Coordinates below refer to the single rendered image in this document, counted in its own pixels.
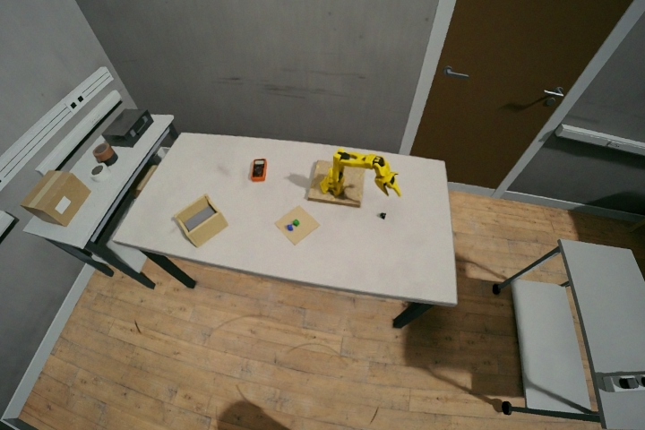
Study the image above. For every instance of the tan open wooden crate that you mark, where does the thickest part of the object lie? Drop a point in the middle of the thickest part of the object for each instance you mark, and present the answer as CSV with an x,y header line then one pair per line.
x,y
201,212

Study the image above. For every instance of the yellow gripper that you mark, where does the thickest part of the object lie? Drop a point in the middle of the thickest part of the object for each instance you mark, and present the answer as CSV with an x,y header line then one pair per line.
x,y
390,183

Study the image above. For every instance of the orange pocket multimeter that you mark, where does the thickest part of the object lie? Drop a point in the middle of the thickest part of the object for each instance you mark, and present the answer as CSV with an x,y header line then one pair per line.
x,y
259,170

